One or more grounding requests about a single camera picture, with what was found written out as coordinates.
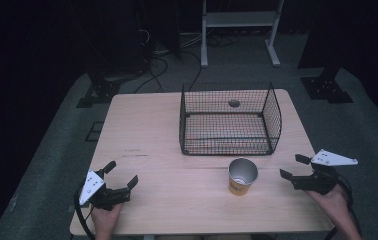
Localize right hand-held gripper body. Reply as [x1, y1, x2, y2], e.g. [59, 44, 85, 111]
[291, 148, 359, 196]

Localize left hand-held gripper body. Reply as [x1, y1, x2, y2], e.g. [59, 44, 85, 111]
[78, 170, 132, 211]

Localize yellow metal cup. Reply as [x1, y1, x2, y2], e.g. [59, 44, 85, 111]
[227, 157, 259, 197]

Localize black wire basket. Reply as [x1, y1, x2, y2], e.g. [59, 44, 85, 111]
[178, 82, 283, 157]

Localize person's left hand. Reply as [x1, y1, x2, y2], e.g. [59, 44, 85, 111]
[90, 202, 124, 237]

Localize person's right hand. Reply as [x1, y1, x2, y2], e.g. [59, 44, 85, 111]
[306, 183, 350, 228]

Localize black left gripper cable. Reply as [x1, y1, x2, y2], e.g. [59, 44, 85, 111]
[73, 183, 97, 240]

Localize black square floor frame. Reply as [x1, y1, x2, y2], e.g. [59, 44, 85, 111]
[84, 121, 105, 143]

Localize black stand with base plate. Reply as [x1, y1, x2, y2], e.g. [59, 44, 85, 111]
[75, 64, 122, 109]
[299, 49, 355, 104]

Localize black floor cable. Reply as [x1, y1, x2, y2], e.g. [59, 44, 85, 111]
[133, 56, 170, 95]
[180, 49, 203, 93]

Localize white floor cables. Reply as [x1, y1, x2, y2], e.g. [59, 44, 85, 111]
[178, 31, 205, 49]

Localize white metal stand frame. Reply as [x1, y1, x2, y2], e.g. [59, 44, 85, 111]
[200, 0, 286, 69]

